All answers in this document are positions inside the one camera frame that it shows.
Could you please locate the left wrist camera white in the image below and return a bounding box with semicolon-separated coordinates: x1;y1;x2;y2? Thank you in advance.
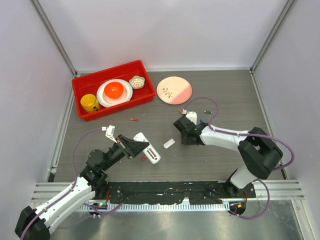
101;125;117;143

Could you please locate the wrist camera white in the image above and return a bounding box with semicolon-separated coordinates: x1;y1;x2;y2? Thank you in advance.
182;109;198;125
101;125;117;143

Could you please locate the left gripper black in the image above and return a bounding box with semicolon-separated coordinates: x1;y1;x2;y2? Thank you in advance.
101;134;149;171

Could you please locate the orange bowl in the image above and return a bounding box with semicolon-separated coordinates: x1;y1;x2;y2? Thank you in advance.
104;81;124;99

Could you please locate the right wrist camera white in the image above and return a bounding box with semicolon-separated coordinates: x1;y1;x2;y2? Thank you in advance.
182;109;198;125

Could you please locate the white paper plate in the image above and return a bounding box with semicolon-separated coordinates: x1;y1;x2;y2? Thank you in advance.
96;79;133;108

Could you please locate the white remote control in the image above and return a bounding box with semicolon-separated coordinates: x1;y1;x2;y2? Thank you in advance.
133;132;161;164

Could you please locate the yellow mug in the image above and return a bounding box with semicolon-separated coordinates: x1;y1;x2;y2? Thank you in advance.
80;94;100;113

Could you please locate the white battery cover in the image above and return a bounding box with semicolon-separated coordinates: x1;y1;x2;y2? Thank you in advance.
163;138;176;149

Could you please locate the pink beige plate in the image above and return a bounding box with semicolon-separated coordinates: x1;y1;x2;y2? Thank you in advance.
156;76;193;105

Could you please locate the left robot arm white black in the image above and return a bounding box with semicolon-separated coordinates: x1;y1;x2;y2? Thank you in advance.
14;133;153;240

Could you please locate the slotted cable duct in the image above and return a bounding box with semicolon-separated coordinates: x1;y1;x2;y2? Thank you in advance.
74;202;230;213

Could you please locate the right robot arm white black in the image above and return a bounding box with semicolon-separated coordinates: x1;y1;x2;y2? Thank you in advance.
173;115;283;198

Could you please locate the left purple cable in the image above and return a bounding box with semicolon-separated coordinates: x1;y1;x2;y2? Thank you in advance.
19;127;126;240

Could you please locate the red plastic bin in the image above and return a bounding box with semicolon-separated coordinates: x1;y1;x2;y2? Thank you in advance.
72;60;156;122

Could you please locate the small patterned flower bowl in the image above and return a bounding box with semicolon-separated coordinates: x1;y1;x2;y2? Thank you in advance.
129;75;145;90

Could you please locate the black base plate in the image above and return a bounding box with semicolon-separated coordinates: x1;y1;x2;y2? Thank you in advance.
77;180;256;205

